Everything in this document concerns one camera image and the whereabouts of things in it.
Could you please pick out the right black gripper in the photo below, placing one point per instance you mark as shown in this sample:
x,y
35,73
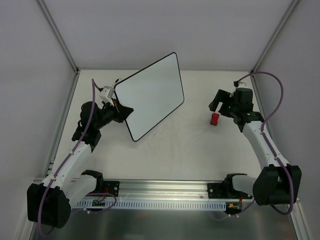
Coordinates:
x,y
225,104

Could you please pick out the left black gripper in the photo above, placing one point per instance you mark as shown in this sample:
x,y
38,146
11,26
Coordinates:
x,y
119,111

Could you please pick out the red and black eraser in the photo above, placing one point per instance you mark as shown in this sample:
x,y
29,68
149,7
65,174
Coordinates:
x,y
214,119

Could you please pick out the white whiteboard with black rim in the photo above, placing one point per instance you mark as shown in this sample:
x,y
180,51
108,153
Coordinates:
x,y
153,93

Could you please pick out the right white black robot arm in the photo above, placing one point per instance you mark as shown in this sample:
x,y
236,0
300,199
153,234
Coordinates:
x,y
278,182

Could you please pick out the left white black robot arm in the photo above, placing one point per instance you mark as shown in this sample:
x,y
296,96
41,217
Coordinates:
x,y
51,201

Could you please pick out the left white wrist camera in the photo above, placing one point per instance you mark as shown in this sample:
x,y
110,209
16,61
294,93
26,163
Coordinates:
x,y
106,95

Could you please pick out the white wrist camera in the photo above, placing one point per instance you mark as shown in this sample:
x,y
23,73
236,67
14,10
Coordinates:
x,y
239,84
106,95

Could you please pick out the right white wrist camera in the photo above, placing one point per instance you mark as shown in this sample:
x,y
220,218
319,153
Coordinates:
x,y
239,84

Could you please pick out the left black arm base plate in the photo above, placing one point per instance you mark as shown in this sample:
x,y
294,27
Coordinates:
x,y
111,187

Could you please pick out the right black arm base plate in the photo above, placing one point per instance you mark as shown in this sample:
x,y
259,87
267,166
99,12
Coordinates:
x,y
222,190

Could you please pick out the aluminium mounting rail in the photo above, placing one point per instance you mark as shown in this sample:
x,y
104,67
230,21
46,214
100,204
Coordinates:
x,y
155,187

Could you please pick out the white slotted cable duct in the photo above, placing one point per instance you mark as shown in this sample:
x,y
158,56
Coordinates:
x,y
143,204

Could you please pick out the left aluminium frame post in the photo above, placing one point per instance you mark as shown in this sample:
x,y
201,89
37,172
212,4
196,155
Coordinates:
x,y
57,34

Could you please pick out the aluminium frame post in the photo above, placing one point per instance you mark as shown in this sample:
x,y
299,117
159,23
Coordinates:
x,y
275,34
57,34

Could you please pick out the right aluminium frame post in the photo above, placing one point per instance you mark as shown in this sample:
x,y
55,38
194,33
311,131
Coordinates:
x,y
275,34

